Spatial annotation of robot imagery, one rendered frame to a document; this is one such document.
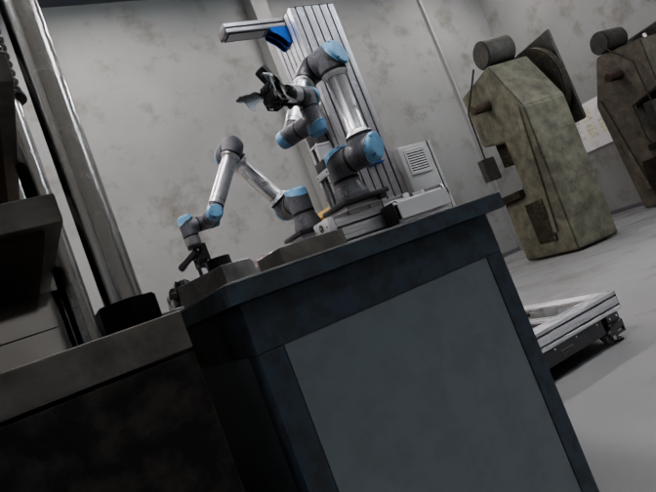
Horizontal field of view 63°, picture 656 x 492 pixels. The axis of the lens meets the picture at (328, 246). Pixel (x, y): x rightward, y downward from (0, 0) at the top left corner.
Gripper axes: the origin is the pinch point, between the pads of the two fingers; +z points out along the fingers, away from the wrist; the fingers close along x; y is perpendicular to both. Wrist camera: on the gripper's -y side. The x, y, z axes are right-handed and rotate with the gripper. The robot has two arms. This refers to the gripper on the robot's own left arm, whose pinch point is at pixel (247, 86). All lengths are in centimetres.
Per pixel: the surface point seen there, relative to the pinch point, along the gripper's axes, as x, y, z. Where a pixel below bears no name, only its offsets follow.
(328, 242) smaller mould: -17, 64, 24
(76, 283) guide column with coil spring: 12, 50, 75
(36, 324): 26, 53, 80
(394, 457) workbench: -33, 110, 59
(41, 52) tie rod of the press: -31, 25, 89
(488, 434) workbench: -41, 118, 39
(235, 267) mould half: 19, 55, 23
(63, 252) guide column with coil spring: 11, 43, 76
